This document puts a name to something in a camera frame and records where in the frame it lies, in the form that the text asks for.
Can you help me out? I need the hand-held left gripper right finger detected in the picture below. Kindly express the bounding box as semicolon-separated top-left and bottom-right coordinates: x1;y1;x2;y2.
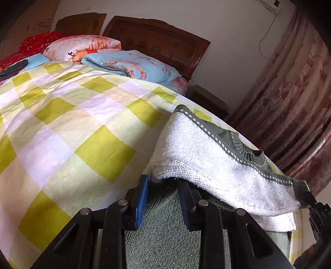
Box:
177;179;295;269

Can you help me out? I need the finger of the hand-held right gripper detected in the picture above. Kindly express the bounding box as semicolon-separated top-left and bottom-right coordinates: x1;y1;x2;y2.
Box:
308;193;331;241

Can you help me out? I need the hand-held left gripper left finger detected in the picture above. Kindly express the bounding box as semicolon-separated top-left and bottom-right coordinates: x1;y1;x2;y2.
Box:
31;175;150;269

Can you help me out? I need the green and white knit sweater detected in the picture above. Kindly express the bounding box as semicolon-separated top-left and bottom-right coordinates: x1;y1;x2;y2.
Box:
124;105;311;269

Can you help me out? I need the yellow checkered bed cover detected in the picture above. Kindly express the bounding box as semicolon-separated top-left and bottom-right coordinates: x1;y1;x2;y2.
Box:
0;60;306;269

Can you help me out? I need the dark wooden nightstand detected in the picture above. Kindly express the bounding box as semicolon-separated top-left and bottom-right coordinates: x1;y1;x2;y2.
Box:
186;85;229;121

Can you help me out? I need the pink floral bed sheet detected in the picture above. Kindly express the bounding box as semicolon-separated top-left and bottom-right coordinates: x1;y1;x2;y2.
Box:
165;76;188;97

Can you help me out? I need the pink floral curtain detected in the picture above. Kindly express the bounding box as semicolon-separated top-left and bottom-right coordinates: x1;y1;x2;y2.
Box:
228;8;331;197

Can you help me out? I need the light blue floral quilt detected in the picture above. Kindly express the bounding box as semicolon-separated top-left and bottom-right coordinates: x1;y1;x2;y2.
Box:
81;50;181;83

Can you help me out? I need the large carved wooden headboard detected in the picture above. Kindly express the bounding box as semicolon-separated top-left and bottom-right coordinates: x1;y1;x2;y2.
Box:
103;16;211;81

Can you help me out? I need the pink floral pillow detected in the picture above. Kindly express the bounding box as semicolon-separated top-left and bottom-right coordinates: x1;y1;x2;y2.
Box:
43;35;122;63

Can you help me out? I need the plain light blue blanket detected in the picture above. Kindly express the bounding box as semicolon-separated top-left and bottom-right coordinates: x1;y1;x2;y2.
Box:
24;53;50;71

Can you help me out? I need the black garment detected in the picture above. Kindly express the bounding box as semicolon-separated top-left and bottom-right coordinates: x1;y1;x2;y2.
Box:
0;59;29;78

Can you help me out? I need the small wooden headboard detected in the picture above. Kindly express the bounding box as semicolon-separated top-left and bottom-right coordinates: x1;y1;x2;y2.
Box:
55;13;107;37

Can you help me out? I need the red patterned quilt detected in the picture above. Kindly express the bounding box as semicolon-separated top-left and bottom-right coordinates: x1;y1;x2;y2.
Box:
0;31;65;69

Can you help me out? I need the light wooden wardrobe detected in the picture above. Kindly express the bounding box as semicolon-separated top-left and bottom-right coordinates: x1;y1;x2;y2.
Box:
0;0;61;53

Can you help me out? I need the white air conditioner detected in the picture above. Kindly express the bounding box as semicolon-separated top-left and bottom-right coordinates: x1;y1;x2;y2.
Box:
259;0;281;12

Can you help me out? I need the white air conditioner cable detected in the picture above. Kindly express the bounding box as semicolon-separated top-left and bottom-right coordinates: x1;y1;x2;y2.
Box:
259;10;279;62

